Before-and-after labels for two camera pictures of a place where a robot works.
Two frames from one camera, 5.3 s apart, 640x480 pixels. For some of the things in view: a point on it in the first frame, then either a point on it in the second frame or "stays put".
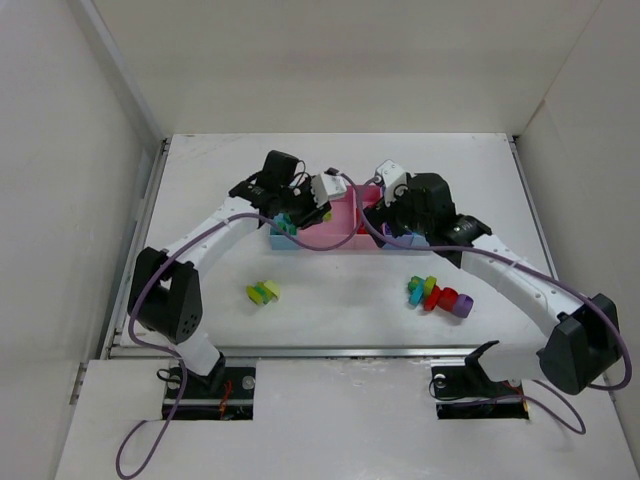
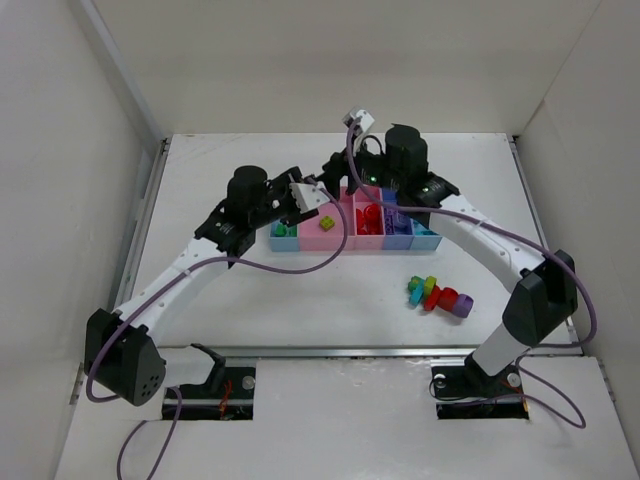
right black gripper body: x=382 y=216 → x=339 y=168
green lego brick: x=287 y=224 stays put
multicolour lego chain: x=427 y=293 stays put
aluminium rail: x=174 y=351 stays put
